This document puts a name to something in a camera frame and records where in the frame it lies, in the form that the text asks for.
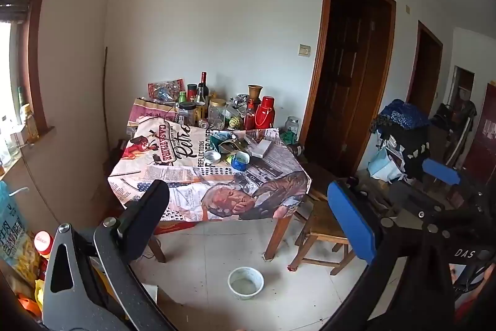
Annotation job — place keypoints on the wooden stool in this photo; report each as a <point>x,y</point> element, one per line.
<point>321,222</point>

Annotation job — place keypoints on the small green bottle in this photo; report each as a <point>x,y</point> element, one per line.
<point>182,97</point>

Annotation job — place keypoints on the black cloth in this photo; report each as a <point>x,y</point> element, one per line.
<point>412,148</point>

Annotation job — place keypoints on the glass jar with metal lid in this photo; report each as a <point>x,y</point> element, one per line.
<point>292,124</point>

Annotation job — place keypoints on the yellow bottle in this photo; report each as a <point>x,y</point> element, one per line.
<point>30,123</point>

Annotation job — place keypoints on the window with brown frame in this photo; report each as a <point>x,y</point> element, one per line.
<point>37,44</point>

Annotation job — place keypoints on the brown vase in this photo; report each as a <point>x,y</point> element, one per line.
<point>255,92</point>

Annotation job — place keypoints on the dark wooden door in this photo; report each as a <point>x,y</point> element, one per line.
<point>424,75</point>
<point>348,83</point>

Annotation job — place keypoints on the blue printed plastic bag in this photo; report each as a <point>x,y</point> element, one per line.
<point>13,226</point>

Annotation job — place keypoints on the beige wall switch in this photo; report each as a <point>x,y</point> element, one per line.
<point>304,50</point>

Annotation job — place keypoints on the white flat box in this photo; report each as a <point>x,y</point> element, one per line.
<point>261,148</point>

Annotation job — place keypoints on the bottle with red lid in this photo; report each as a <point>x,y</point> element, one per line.
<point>43,240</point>

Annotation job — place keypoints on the light blue plastic bag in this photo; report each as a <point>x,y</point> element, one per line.
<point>383,166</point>

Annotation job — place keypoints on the red sauce bottle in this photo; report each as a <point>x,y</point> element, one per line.
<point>249,117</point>

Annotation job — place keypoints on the dark red cabinet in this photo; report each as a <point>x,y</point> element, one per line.
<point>482,133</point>

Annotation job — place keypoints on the white plastic bucket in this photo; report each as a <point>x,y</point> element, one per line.
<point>246,286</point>

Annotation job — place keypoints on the blue patterned cloth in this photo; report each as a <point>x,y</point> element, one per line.
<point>403,115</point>

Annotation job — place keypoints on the large red thermos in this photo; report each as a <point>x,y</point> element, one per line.
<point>264,115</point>

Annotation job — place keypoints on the clear jar with black lid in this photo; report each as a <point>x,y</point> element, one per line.
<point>187,115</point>

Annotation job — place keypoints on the yellow-green bumpy fruit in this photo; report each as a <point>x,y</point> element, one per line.
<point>233,122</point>

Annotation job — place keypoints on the dark wine bottle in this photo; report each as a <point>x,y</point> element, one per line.
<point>203,83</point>

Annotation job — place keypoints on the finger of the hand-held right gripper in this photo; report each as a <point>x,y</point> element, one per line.
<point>441,170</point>
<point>403,201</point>

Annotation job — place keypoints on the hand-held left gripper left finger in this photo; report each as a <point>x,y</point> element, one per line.
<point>143,214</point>

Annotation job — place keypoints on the teal plastic bag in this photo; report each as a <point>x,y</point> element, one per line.
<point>223,139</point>

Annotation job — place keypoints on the green plastic bag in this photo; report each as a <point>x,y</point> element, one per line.
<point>288,137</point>

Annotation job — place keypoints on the red snack bag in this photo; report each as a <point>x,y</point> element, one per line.
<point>166,89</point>

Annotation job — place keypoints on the wooden table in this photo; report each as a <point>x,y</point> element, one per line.
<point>277,238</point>

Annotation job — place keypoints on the pink printed sack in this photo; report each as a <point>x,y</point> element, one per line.
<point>149,112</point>

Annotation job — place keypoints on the round metal tin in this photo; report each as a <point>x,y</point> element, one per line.
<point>212,157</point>

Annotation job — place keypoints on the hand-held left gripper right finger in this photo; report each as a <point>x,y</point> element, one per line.
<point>348,214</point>

